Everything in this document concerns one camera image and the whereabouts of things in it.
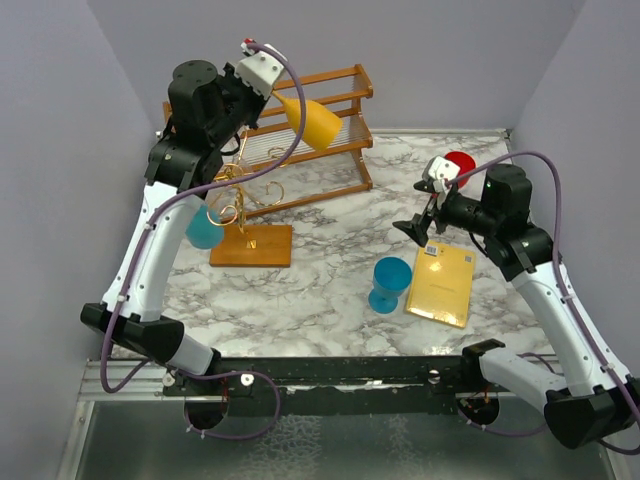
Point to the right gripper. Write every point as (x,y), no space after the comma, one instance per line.
(416,227)

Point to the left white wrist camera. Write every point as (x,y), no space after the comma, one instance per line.
(258,70)

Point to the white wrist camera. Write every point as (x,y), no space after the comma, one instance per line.
(438,172)
(258,70)

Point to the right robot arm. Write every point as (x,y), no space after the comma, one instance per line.
(595,395)

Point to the yellow goblet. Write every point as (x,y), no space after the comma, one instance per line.
(322,126)

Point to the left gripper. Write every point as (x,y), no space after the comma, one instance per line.
(230,78)

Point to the wooden two-tier shelf rack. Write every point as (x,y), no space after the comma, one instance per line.
(208,107)

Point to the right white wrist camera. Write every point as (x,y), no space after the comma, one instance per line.
(438,172)

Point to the blue goblet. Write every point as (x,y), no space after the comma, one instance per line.
(391,277)
(205,231)

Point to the blue goblet front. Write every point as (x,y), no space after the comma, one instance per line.
(391,277)

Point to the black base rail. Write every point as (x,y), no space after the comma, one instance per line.
(329,386)

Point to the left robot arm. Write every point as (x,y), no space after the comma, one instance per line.
(130,312)

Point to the red goblet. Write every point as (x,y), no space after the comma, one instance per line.
(463,160)

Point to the yellow padded envelope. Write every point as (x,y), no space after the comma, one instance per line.
(442,283)

